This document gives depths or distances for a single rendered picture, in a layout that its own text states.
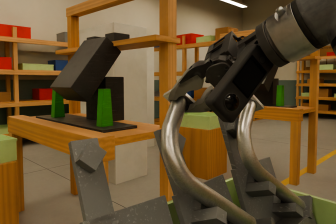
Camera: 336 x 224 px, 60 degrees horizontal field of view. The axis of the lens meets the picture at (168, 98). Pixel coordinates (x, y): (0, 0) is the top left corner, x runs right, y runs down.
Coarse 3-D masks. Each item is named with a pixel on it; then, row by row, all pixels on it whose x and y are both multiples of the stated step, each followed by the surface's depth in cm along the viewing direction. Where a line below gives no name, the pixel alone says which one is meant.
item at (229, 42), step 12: (228, 36) 48; (240, 36) 49; (252, 36) 46; (264, 36) 40; (216, 48) 49; (228, 48) 45; (240, 48) 47; (264, 48) 40; (216, 60) 46; (228, 60) 44; (276, 60) 41; (216, 72) 45; (216, 84) 47
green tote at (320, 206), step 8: (232, 184) 79; (232, 192) 79; (296, 192) 70; (232, 200) 80; (312, 200) 67; (320, 200) 66; (328, 200) 65; (312, 208) 67; (320, 208) 66; (328, 208) 65; (176, 216) 65; (320, 216) 66; (328, 216) 65
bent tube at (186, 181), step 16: (176, 112) 51; (176, 128) 49; (160, 144) 48; (176, 144) 47; (176, 160) 46; (176, 176) 46; (192, 176) 47; (192, 192) 46; (208, 192) 48; (224, 208) 49; (240, 208) 52
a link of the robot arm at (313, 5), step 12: (300, 0) 37; (312, 0) 36; (324, 0) 35; (300, 12) 37; (312, 12) 36; (324, 12) 35; (300, 24) 37; (312, 24) 36; (324, 24) 35; (312, 36) 37; (324, 36) 36
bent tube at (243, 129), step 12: (252, 96) 65; (252, 108) 64; (240, 120) 62; (252, 120) 63; (240, 132) 60; (240, 144) 60; (240, 156) 60; (252, 156) 59; (252, 168) 59; (264, 180) 60; (276, 180) 62; (276, 192) 62; (288, 192) 63; (300, 204) 65
